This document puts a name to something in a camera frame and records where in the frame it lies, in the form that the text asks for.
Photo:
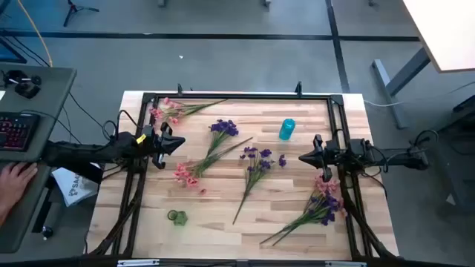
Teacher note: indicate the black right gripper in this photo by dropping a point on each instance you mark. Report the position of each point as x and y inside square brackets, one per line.
[330, 155]

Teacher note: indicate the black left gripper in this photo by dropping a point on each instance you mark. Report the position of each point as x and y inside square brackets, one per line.
[159, 146]

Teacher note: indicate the blue textured glass vase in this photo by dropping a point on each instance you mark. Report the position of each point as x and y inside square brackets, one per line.
[287, 130]

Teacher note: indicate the purple artificial flower bunch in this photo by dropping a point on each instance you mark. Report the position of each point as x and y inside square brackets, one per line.
[265, 153]
[222, 127]
[328, 205]

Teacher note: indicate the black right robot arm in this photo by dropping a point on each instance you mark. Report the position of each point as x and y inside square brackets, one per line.
[397, 157]

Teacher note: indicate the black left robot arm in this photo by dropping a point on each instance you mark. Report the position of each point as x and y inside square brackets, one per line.
[81, 154]

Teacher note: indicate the yellow tag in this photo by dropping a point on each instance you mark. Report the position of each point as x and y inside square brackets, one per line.
[141, 139]

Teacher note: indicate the grey metal table leg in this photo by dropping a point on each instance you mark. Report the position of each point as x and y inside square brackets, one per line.
[390, 94]

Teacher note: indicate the white printed bag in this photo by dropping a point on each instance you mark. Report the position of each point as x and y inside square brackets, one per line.
[72, 185]

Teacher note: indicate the grey side desk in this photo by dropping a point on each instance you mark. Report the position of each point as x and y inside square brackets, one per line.
[55, 92]

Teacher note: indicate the black round knob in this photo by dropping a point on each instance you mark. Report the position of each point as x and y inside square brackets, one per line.
[47, 232]

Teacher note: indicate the black keyboard red backlight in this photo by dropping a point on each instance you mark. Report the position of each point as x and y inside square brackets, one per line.
[16, 131]

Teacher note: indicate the person's hand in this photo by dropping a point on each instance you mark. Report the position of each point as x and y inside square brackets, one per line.
[16, 181]

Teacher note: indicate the black tripod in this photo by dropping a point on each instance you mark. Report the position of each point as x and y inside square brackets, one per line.
[75, 7]

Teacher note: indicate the white table top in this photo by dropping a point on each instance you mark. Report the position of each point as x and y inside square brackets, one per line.
[445, 29]

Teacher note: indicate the black frame clamp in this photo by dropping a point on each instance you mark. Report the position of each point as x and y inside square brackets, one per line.
[180, 89]
[298, 90]

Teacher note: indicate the black metal table frame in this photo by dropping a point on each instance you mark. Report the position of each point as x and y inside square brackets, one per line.
[259, 96]

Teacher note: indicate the silver metal bracket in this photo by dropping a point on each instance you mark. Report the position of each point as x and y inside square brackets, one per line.
[137, 263]
[345, 264]

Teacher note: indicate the black desk mount device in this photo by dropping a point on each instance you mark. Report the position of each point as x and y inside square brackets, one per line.
[26, 89]

